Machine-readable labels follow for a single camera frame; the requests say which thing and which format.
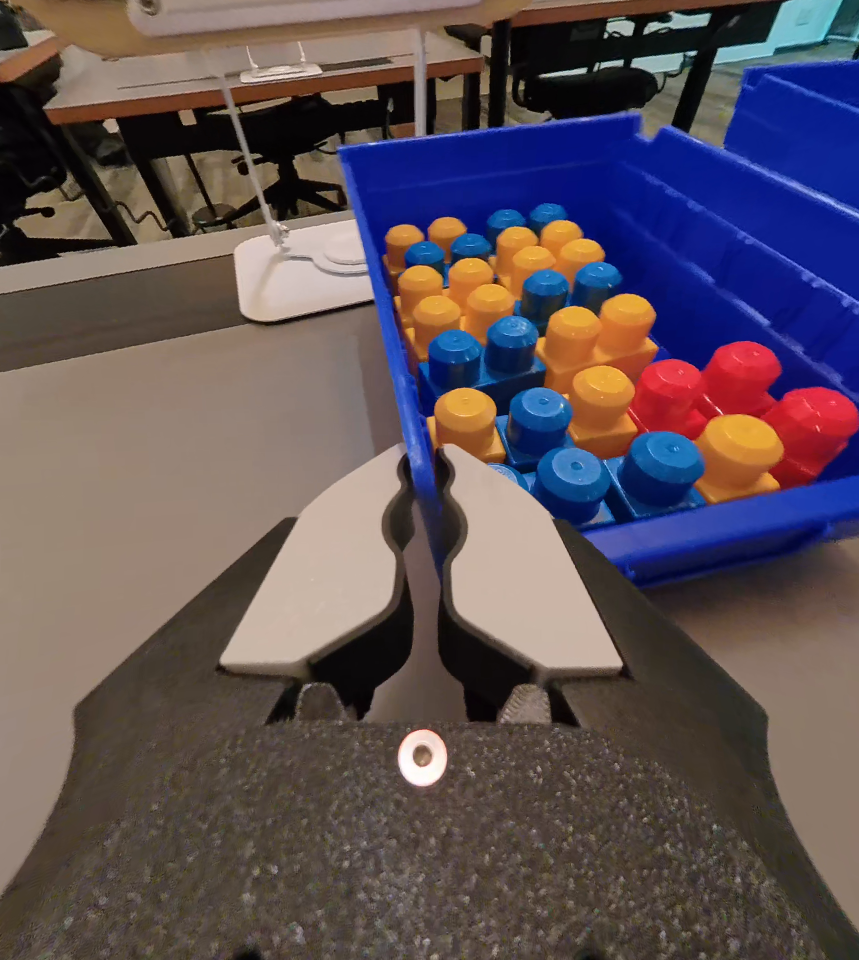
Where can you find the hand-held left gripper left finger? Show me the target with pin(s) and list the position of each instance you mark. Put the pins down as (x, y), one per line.
(324, 585)

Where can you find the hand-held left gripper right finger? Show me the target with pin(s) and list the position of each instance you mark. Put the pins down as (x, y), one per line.
(527, 585)

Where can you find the pile of colourful toy blocks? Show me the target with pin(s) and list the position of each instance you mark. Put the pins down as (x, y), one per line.
(587, 360)

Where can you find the blue plastic bin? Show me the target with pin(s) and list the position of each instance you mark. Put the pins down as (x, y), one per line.
(737, 255)
(812, 142)

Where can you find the black office chair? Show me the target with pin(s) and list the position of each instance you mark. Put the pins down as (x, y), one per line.
(587, 86)
(2, 165)
(287, 165)

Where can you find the small clear stand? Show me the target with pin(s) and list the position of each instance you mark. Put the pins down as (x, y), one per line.
(279, 73)

